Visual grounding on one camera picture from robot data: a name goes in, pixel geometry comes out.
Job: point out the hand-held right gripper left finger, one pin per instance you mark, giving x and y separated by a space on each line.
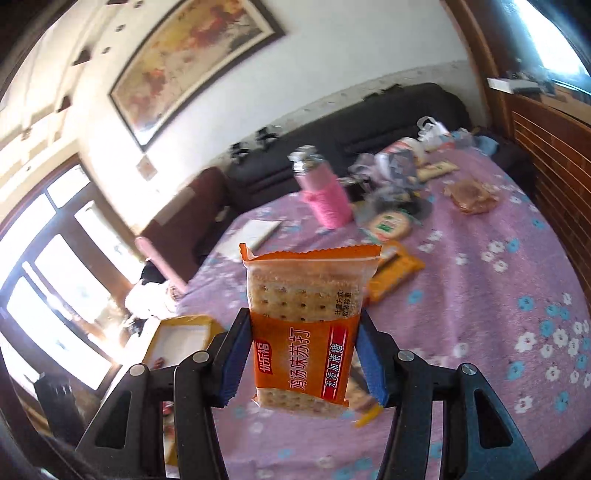
235 355

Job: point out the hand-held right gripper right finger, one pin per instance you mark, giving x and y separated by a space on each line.
369 360

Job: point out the orange soda cracker packet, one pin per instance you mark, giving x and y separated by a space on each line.
300 350

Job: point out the yellow cardboard box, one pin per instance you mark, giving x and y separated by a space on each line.
184 337

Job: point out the yellow-edged cracker packet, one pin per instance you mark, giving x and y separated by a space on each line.
367 417

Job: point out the flat orange snack packet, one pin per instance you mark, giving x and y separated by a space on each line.
397 272

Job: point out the white notebook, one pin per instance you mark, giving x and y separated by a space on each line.
251 233

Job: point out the purple floral tablecloth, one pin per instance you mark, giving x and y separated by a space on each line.
485 300

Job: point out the round rice cracker packet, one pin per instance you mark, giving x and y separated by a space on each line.
388 226

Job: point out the brown chair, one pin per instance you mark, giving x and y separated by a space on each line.
194 217

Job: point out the black phone stand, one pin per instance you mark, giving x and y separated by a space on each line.
418 207

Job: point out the pink knitted-sleeve flask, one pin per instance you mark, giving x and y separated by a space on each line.
328 203

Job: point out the brown snack packet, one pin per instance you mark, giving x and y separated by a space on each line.
471 198

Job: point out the long cream snack packet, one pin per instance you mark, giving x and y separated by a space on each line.
436 170

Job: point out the black clamp device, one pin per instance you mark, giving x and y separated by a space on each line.
238 151
268 136

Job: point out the black sofa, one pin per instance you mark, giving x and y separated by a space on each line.
369 124

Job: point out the white plastic bag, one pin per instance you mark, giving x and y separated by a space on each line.
434 129

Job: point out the blue cloth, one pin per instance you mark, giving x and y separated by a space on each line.
475 142

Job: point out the wooden partition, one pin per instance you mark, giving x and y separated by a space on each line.
554 152

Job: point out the framed painting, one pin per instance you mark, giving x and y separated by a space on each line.
194 60

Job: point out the white box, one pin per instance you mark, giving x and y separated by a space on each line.
512 84

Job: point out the small wall picture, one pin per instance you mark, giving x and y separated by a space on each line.
146 166

